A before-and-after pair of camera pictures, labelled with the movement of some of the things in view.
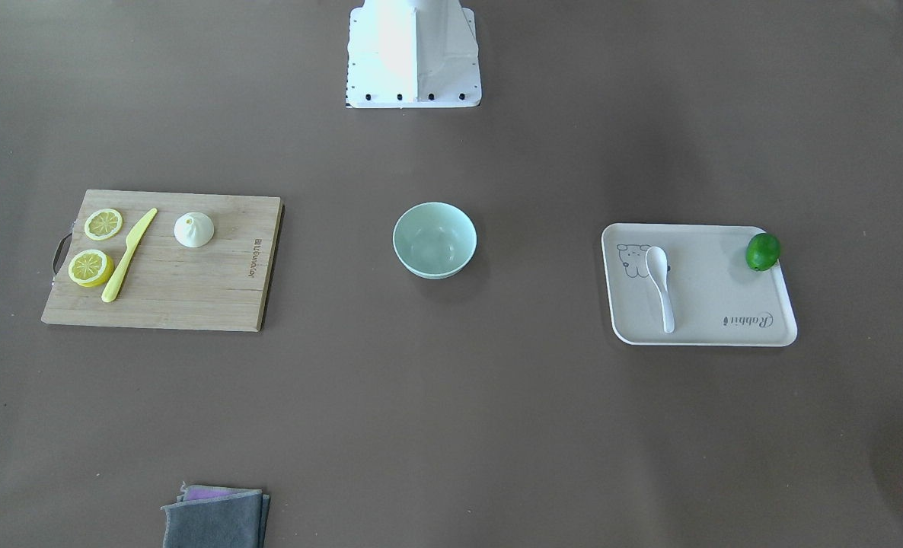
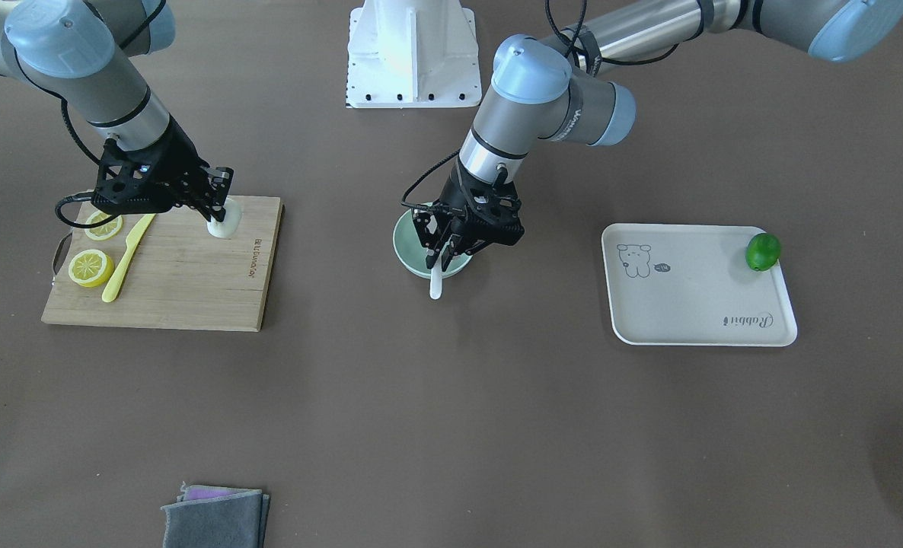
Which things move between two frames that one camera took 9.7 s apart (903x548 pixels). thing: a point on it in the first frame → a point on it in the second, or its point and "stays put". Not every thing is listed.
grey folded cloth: x=212 y=517 stays put
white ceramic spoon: x=657 y=266 → x=436 y=281
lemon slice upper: x=102 y=224 stays put
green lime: x=762 y=251 stays put
